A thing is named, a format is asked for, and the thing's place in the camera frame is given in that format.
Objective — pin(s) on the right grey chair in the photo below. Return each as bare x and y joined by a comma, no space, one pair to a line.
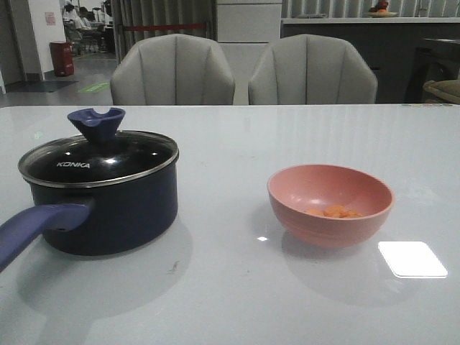
308,69

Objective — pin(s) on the red trash bin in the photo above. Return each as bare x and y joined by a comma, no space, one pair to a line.
62,59

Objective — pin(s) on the seated person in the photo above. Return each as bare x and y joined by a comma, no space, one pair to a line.
88,32

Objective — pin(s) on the orange ham slices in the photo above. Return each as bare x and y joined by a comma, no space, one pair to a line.
334,211

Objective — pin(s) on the glass pot lid blue knob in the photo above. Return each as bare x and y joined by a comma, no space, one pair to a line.
100,155

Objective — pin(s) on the dark blue saucepan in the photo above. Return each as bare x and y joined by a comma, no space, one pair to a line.
94,221

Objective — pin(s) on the white cabinet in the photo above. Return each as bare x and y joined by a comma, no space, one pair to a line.
243,28

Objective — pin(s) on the red barrier belt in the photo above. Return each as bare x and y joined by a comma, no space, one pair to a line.
165,27

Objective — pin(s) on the left grey chair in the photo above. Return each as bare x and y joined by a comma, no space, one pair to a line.
173,70

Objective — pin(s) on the grey chair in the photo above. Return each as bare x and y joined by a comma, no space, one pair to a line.
173,70
308,69

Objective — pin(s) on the olive cushion seat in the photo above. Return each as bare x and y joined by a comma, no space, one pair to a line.
442,92

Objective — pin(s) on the dark counter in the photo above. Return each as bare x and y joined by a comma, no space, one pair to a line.
387,44

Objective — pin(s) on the fruit plate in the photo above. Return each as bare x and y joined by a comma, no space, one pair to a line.
380,10

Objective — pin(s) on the pink bowl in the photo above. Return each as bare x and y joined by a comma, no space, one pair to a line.
294,189

